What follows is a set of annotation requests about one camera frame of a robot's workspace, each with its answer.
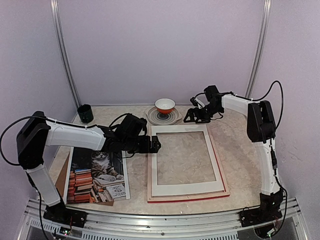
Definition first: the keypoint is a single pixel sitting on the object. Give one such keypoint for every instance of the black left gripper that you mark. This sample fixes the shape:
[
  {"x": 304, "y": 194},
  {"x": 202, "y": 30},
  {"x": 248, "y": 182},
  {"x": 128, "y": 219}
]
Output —
[{"x": 147, "y": 148}]

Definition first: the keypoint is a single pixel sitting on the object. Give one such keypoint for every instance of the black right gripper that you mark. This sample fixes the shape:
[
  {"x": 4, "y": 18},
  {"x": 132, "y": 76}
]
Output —
[{"x": 191, "y": 112}]

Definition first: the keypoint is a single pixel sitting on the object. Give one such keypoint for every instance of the white mat board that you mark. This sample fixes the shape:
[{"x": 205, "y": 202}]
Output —
[{"x": 186, "y": 166}]

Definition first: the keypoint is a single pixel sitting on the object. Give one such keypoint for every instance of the cat photo print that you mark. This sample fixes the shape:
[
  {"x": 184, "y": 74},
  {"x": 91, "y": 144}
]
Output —
[{"x": 96, "y": 177}]

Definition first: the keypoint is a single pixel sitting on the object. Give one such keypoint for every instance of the red wooden picture frame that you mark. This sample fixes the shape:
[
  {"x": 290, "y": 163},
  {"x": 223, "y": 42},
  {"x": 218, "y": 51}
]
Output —
[{"x": 179, "y": 193}]

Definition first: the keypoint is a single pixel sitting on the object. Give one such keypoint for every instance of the brown backing board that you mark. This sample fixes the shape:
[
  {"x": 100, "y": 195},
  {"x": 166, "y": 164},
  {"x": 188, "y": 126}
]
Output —
[{"x": 61, "y": 180}]

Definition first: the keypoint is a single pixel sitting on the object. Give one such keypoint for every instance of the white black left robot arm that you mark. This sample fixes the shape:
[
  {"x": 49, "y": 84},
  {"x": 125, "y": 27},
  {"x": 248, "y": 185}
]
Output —
[{"x": 40, "y": 132}]

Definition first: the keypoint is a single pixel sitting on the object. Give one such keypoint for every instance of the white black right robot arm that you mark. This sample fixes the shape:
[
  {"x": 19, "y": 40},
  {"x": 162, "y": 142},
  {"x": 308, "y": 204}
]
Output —
[{"x": 261, "y": 131}]

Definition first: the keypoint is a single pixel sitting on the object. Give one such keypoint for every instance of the grey striped plate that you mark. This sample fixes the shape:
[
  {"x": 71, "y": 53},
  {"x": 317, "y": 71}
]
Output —
[{"x": 157, "y": 118}]

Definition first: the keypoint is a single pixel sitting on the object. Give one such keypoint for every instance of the orange white bowl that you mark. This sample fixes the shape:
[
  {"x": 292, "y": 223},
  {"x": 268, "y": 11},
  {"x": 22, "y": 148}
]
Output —
[{"x": 165, "y": 105}]

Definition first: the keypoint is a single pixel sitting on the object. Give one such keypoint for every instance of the dark green mug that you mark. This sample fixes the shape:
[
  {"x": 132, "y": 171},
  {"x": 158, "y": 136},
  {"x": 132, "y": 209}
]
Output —
[{"x": 85, "y": 113}]

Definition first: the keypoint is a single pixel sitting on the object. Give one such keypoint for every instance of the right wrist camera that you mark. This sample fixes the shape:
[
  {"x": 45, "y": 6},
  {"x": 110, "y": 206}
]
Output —
[{"x": 197, "y": 102}]

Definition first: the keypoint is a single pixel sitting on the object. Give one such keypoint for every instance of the right aluminium post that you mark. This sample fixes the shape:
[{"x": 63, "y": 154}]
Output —
[{"x": 259, "y": 49}]

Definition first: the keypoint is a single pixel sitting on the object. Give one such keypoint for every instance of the aluminium post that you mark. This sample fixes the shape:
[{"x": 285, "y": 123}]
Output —
[
  {"x": 259, "y": 49},
  {"x": 54, "y": 5}
]

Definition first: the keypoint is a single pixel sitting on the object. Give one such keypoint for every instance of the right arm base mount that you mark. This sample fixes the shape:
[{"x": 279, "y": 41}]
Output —
[{"x": 254, "y": 216}]

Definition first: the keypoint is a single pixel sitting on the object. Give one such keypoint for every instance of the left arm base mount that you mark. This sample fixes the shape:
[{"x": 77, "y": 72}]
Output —
[{"x": 62, "y": 215}]

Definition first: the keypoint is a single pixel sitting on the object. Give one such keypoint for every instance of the left aluminium post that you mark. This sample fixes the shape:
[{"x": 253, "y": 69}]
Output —
[{"x": 54, "y": 5}]

